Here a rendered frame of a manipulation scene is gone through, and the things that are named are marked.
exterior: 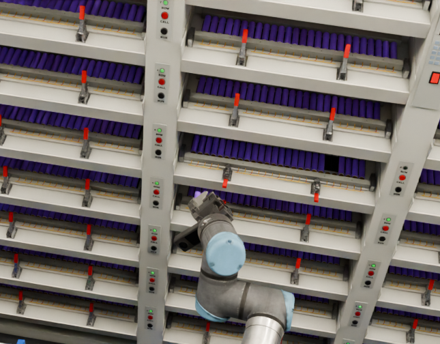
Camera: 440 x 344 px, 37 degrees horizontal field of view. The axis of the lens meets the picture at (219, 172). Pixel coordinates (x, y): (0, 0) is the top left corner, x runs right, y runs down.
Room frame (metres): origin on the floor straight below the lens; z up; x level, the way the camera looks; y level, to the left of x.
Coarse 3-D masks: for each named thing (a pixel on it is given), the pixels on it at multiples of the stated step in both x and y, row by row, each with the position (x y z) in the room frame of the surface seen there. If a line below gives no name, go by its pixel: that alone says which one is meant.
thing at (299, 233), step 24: (192, 192) 1.66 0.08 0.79; (216, 192) 1.67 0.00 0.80; (192, 216) 1.59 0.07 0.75; (240, 216) 1.60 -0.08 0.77; (264, 216) 1.61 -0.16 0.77; (288, 216) 1.61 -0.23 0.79; (312, 216) 1.62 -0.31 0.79; (336, 216) 1.63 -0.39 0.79; (360, 216) 1.66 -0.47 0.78; (264, 240) 1.55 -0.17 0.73; (288, 240) 1.55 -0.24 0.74; (312, 240) 1.55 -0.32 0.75; (336, 240) 1.56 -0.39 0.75; (360, 240) 1.57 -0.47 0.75
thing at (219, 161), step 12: (192, 156) 1.61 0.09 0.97; (204, 156) 1.61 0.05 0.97; (240, 168) 1.60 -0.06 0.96; (252, 168) 1.60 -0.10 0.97; (264, 168) 1.60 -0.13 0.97; (276, 168) 1.60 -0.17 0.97; (288, 168) 1.60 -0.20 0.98; (288, 180) 1.58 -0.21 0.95; (324, 180) 1.59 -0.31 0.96; (336, 180) 1.58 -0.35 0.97; (348, 180) 1.58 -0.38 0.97; (360, 180) 1.59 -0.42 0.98
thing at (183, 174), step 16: (176, 160) 1.59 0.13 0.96; (256, 160) 1.64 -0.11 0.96; (368, 160) 1.69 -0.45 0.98; (176, 176) 1.56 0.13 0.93; (192, 176) 1.57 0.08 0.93; (208, 176) 1.57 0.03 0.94; (240, 176) 1.58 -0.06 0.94; (256, 176) 1.59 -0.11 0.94; (272, 176) 1.59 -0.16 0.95; (368, 176) 1.63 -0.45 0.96; (240, 192) 1.56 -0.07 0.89; (256, 192) 1.56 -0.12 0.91; (272, 192) 1.55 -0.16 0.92; (288, 192) 1.54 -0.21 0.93; (304, 192) 1.55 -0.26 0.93; (320, 192) 1.55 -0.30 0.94; (336, 192) 1.56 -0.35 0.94; (352, 192) 1.57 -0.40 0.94; (368, 192) 1.57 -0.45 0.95; (336, 208) 1.55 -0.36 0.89; (352, 208) 1.54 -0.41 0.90; (368, 208) 1.53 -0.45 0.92
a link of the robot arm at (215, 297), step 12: (204, 276) 1.09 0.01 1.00; (216, 276) 1.08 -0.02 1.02; (204, 288) 1.08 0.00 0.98; (216, 288) 1.07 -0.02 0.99; (228, 288) 1.08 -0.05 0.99; (240, 288) 1.08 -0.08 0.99; (204, 300) 1.06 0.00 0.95; (216, 300) 1.06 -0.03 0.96; (228, 300) 1.06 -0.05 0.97; (240, 300) 1.06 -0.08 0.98; (204, 312) 1.05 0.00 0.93; (216, 312) 1.05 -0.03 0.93; (228, 312) 1.05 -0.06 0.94
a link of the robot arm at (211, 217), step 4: (208, 216) 1.24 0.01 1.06; (212, 216) 1.23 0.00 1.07; (216, 216) 1.23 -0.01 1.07; (220, 216) 1.23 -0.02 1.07; (224, 216) 1.24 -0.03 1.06; (204, 220) 1.22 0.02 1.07; (208, 220) 1.22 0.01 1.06; (212, 220) 1.21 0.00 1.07; (228, 220) 1.23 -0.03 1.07; (200, 224) 1.23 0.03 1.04; (204, 224) 1.21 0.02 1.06; (232, 224) 1.23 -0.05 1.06; (200, 228) 1.21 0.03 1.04; (200, 232) 1.20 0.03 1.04; (200, 240) 1.19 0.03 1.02
